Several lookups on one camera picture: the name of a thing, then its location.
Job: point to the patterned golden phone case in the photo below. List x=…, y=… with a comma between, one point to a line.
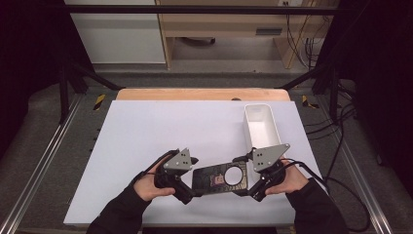
x=207, y=178

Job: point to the white table mat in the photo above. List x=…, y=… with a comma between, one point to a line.
x=156, y=130

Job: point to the aluminium rail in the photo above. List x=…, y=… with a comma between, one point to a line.
x=363, y=169
x=39, y=162

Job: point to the black metal frame bar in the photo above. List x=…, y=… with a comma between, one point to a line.
x=195, y=9

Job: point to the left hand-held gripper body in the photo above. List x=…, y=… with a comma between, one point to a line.
x=178, y=162

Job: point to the person's left hand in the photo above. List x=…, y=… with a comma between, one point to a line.
x=146, y=188

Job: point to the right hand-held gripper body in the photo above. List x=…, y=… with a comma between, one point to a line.
x=268, y=156

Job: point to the white cabinet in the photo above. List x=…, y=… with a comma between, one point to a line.
x=120, y=35

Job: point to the dark curtain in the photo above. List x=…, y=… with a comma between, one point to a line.
x=380, y=81
x=29, y=58

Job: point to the black metal frame leg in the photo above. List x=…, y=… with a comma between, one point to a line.
x=79, y=81
x=324, y=81

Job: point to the white plastic bin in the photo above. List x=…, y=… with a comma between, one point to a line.
x=261, y=130

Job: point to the wooden table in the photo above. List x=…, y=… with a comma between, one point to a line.
x=195, y=94

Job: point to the yellow black tape strip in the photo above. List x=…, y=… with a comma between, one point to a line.
x=99, y=102
x=307, y=102

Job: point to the light wooden desk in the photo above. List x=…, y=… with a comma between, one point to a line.
x=224, y=24

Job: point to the person's right hand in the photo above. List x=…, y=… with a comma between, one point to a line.
x=293, y=180

